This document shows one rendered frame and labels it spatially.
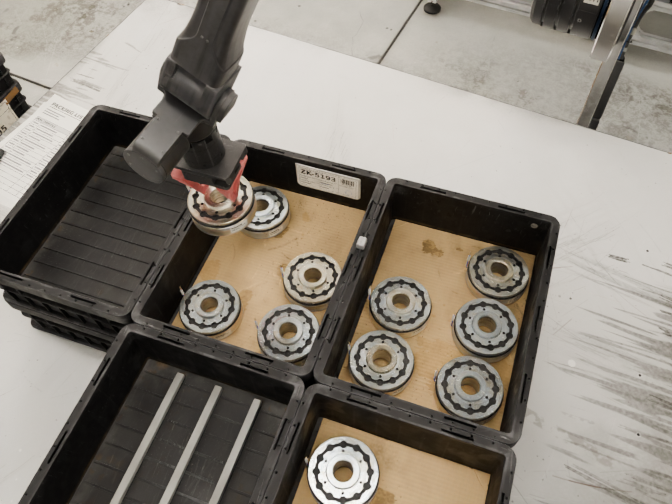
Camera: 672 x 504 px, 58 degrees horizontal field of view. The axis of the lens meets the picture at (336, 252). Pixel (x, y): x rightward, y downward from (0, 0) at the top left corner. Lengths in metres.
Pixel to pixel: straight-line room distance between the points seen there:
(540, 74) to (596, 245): 1.52
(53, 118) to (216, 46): 1.05
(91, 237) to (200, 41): 0.63
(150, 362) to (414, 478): 0.46
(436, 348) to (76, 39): 2.49
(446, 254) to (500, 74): 1.72
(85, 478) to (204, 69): 0.63
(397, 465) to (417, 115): 0.87
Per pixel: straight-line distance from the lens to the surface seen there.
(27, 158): 1.61
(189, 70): 0.71
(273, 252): 1.12
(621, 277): 1.34
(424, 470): 0.96
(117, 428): 1.04
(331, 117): 1.51
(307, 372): 0.89
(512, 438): 0.89
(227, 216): 0.93
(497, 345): 1.01
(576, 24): 1.14
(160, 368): 1.05
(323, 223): 1.14
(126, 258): 1.18
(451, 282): 1.09
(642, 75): 2.93
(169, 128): 0.76
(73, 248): 1.23
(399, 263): 1.10
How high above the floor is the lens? 1.76
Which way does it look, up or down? 57 degrees down
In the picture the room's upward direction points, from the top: 3 degrees counter-clockwise
